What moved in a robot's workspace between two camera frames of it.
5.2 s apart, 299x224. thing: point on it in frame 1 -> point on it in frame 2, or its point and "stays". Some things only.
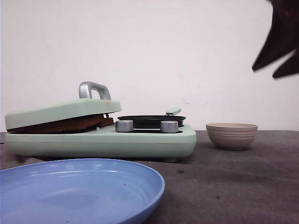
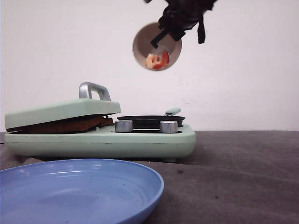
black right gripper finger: (282, 38) -> (179, 16)
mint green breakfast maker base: (105, 143) stays
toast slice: (106, 122) stays
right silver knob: (170, 126) stays
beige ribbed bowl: (231, 136) -> (167, 52)
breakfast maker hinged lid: (84, 106) stays
